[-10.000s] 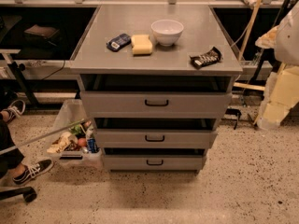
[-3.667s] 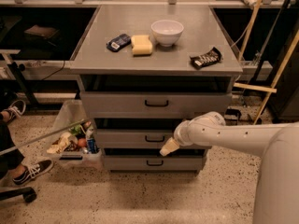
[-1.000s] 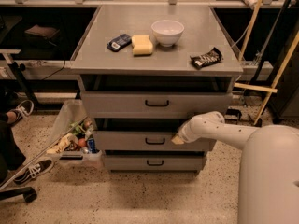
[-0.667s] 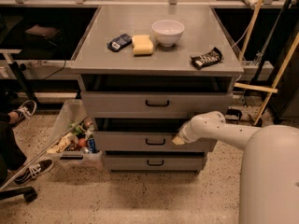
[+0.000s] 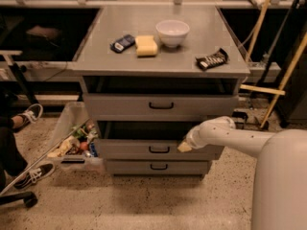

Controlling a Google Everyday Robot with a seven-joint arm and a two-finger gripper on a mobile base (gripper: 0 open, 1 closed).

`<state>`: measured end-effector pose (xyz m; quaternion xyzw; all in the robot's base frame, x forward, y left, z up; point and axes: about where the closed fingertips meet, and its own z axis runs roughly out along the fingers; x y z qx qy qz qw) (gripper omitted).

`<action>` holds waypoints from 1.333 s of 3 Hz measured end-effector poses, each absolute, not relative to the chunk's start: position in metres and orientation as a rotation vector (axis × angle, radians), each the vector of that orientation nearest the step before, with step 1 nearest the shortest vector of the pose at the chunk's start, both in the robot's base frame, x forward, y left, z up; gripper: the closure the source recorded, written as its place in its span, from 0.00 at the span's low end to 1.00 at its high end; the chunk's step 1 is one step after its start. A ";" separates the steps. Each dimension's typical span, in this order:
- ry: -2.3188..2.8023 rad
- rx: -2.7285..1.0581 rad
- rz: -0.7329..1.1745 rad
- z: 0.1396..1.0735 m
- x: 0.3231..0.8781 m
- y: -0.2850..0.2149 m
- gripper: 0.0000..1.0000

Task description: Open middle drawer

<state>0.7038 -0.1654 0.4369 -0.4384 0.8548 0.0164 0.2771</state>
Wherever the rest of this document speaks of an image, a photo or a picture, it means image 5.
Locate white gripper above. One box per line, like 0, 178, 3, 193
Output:
177, 126, 208, 152

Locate grey drawer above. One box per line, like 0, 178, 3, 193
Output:
83, 94, 239, 122
105, 160, 212, 175
93, 121, 224, 161

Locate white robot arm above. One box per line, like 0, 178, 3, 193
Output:
177, 116, 307, 230

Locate grey bottom drawer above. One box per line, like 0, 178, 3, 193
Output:
105, 160, 212, 175

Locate grey drawer cabinet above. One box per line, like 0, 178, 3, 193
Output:
71, 4, 251, 178

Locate grey top drawer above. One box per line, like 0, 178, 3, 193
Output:
83, 94, 239, 122

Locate blue soda can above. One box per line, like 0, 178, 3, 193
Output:
89, 142, 98, 157

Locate black candy bar wrapper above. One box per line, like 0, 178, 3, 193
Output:
196, 48, 229, 71

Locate red apple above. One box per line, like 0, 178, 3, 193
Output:
80, 142, 89, 151

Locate clear plastic bin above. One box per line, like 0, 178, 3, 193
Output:
47, 102, 104, 171

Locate yellow sponge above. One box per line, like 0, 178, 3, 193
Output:
135, 35, 157, 57

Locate white bowl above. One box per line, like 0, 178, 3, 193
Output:
155, 20, 190, 48

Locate blue snack packet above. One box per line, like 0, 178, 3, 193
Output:
110, 34, 135, 54

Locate tan snack bag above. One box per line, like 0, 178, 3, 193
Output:
47, 137, 73, 158

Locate black sneaker far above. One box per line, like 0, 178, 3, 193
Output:
12, 103, 43, 130

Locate black sneaker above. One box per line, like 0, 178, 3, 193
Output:
14, 163, 55, 190
12, 103, 43, 130

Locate black sneaker near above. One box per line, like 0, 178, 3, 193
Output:
14, 163, 55, 190

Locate black chair base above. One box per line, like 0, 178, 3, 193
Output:
0, 192, 38, 208

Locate black trouser leg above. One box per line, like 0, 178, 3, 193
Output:
0, 115, 28, 190

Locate dark box under shelf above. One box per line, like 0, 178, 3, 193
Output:
26, 25, 62, 42

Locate wooden stick frame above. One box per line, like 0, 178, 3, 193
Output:
240, 0, 307, 129

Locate black cable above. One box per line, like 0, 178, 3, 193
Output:
37, 60, 69, 84

